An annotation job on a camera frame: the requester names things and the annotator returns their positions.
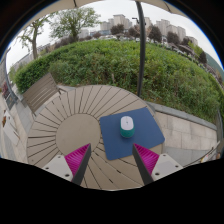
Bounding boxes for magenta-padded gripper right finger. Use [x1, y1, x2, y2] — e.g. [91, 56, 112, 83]
[131, 143, 184, 186]

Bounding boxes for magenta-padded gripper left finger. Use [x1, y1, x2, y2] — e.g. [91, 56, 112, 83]
[41, 143, 92, 186]

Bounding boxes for white and teal computer mouse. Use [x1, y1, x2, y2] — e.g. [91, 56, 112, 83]
[119, 115, 136, 139]

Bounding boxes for blue mouse pad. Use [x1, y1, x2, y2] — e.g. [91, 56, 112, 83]
[99, 106, 166, 161]

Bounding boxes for grey slatted wooden chair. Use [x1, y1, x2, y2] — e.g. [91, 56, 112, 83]
[21, 72, 68, 116]

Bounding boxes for tall grey sign pillar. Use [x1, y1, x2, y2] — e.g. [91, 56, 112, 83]
[1, 48, 18, 108]

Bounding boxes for green hedge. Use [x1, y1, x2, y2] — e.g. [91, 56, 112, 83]
[14, 39, 224, 124]

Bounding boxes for dark curved parasol pole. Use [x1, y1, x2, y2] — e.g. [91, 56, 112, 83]
[134, 1, 147, 98]

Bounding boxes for thin sparse tree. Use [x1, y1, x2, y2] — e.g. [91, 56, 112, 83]
[16, 14, 51, 61]

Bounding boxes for round leafy tree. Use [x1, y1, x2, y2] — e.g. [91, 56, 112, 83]
[49, 6, 101, 43]

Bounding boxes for far apartment buildings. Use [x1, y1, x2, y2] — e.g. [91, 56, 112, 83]
[99, 13, 199, 48]

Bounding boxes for beige parasol canopy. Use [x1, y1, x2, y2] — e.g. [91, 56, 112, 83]
[23, 0, 188, 29]

